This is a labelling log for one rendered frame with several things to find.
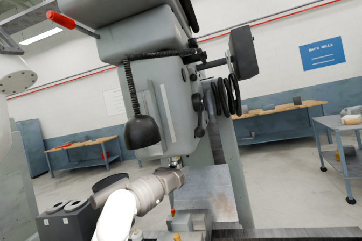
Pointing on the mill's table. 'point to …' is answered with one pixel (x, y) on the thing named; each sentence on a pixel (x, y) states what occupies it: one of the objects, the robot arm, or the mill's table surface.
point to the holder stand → (68, 220)
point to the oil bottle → (137, 235)
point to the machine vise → (202, 217)
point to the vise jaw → (181, 236)
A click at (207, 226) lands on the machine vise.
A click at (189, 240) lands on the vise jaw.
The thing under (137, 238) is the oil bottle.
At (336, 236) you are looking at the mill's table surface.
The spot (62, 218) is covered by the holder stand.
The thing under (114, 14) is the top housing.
